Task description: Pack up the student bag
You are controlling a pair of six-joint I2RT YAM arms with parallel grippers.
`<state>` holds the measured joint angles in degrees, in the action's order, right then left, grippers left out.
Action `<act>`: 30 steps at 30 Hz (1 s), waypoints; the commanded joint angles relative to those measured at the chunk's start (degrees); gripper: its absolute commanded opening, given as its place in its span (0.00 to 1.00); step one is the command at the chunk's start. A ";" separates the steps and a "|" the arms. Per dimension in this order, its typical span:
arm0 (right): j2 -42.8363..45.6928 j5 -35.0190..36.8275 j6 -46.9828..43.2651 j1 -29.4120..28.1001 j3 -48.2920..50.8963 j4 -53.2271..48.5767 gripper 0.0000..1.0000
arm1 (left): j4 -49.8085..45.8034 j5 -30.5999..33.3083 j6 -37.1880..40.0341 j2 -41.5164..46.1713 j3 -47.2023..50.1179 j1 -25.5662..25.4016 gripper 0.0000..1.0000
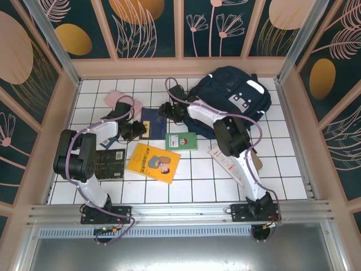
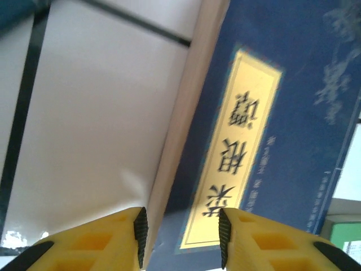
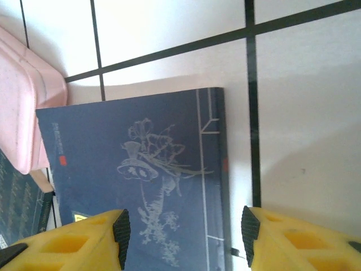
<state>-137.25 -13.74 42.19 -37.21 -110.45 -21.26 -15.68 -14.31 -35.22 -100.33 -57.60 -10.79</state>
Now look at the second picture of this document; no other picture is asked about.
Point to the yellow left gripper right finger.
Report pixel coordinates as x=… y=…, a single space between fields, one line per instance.
x=282 y=254

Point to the green notebook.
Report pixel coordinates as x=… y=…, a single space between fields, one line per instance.
x=345 y=237

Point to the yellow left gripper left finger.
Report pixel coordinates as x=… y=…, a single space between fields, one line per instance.
x=93 y=254

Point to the blue book with yellow label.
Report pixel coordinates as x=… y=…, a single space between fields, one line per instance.
x=253 y=56

